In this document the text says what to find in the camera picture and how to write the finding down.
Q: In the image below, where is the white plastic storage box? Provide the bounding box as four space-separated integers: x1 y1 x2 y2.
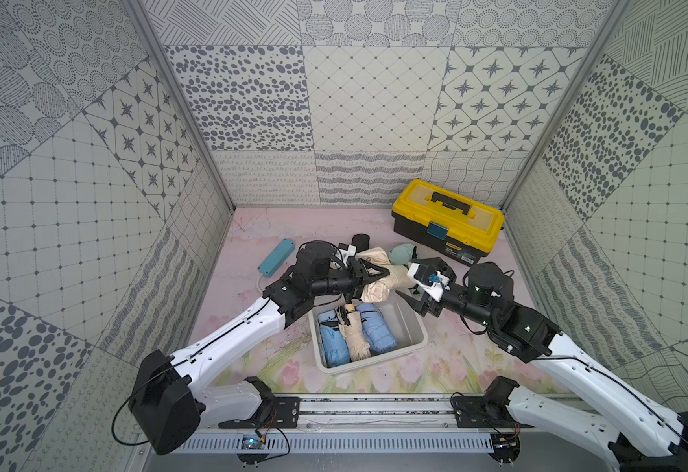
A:
306 296 428 376

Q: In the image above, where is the mint green umbrella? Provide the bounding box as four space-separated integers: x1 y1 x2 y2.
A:
388 243 418 266

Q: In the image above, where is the beige umbrella wooden handle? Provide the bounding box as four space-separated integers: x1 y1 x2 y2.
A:
336 304 371 362

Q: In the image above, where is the small light blue umbrella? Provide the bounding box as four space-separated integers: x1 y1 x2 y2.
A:
358 303 397 355

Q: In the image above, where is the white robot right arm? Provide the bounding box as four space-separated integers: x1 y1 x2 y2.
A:
406 258 688 471

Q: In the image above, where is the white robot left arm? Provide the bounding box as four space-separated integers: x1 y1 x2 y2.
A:
123 241 391 455

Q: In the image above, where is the black folded umbrella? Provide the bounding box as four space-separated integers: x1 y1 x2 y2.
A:
351 233 371 253

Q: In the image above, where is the yellow black tool box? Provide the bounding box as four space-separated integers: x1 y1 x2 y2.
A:
391 179 504 267

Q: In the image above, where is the teal power strip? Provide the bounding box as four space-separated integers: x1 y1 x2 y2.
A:
257 238 296 278

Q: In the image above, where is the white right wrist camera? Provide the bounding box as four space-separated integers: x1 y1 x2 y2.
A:
408 265 450 302

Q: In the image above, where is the aluminium rail with mounts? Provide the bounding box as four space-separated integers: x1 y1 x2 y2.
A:
133 393 616 464

